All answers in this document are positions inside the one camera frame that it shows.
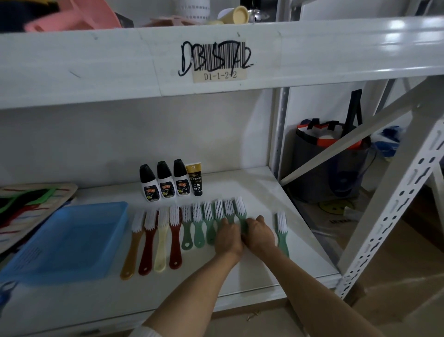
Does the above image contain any person's right hand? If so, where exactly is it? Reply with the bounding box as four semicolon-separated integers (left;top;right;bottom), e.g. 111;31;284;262
241;215;278;256

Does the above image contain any person's left hand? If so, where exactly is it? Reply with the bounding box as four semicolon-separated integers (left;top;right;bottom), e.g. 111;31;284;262
214;218;245;259

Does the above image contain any cream handled brush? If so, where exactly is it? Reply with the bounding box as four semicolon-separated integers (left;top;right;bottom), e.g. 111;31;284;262
154;207;171;273

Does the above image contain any black gold tube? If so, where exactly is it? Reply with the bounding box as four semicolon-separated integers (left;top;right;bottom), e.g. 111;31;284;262
185;163;204;197

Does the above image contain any white black-capped bottle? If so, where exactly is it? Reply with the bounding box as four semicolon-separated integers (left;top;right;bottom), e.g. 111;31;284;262
139;164;161;202
156;161;176;199
173;159;191;197

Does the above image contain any amber handled brush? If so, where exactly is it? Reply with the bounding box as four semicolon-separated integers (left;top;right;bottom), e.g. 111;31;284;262
120;211;146;281

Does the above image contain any blue plastic basket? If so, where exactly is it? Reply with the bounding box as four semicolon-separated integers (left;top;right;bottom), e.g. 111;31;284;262
0;201;129;287

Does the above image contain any person's left forearm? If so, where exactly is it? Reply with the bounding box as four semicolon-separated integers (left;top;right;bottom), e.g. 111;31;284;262
142;250;243;337

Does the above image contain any person's right forearm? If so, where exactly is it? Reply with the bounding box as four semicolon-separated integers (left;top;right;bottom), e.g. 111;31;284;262
256;246;382;337

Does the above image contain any black box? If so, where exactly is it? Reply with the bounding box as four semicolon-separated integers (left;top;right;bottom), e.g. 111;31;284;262
114;12;134;28

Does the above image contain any yellow perforated disc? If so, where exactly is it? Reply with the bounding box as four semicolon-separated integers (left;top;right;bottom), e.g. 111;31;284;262
319;198;355;215

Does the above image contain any dark bag orange trim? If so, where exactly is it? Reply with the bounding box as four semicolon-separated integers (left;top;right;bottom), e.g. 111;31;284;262
291;89;372;204

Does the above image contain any blue plastic bag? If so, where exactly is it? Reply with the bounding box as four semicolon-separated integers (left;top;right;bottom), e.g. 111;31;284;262
373;125;405;159

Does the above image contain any striped cream pot holder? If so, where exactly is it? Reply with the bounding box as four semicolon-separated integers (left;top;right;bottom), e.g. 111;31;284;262
0;183;79;254

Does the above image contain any black tongs green card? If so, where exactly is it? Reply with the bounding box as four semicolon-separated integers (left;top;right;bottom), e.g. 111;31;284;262
0;189;58;226

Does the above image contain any pink flat plastic tray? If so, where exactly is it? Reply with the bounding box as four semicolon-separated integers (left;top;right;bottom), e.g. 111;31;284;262
144;15;202;28

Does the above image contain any white perforated cup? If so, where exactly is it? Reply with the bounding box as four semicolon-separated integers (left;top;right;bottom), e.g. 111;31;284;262
173;0;211;21

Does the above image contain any pink plastic funnel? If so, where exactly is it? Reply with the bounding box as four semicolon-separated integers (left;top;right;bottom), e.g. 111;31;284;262
24;0;122;33

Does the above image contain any navy container yellow lid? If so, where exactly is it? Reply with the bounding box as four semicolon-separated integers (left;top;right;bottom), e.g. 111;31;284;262
0;0;60;32

